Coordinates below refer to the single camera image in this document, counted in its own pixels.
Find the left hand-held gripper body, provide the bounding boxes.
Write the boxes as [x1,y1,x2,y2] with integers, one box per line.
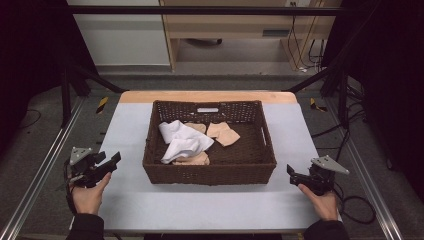
[64,146,112,189]

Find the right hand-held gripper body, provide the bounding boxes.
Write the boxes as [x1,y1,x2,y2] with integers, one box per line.
[298,154,351,197]

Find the person's left hand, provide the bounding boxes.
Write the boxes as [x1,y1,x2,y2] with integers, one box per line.
[71,171,113,216]

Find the person's right hand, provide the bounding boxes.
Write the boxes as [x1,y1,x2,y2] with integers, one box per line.
[297,183,341,222]

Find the light grey table mat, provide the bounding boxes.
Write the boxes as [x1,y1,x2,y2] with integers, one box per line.
[98,102,322,232]

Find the yellow black tape marker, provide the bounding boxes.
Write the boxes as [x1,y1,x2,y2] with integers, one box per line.
[309,97,328,113]
[95,96,110,115]

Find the brown wicker basket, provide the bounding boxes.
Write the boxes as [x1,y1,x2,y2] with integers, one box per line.
[142,99,278,186]

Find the black metal stand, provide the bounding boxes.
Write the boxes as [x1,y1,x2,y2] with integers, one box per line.
[59,63,129,128]
[285,64,350,129]

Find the white cloth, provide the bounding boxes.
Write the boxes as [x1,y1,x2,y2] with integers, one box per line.
[157,119,215,165]

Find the beige sock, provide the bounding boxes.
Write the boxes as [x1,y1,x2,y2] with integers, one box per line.
[172,150,211,167]
[184,122,208,135]
[206,121,241,148]

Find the black curtain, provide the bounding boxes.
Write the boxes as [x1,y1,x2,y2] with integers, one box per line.
[0,0,99,158]
[321,0,424,204]

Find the white cabinet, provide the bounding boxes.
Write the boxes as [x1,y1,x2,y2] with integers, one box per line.
[65,0,172,67]

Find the wooden desk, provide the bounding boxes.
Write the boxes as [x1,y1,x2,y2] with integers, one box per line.
[159,0,344,72]

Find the aluminium floor rail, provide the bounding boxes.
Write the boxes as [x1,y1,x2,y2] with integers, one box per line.
[0,95,86,240]
[323,98,405,240]

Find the black floor cables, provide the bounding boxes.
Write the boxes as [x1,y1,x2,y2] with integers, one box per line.
[311,83,368,164]

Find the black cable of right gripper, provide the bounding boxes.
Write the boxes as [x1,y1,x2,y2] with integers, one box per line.
[333,181,377,225]

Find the thin black floor cable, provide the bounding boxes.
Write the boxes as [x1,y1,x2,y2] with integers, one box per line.
[18,108,43,130]

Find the hanging cables under desk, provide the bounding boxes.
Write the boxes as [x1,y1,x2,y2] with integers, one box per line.
[286,1,329,73]

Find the black horizontal frame bar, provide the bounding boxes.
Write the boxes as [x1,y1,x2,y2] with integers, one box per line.
[65,5,349,17]

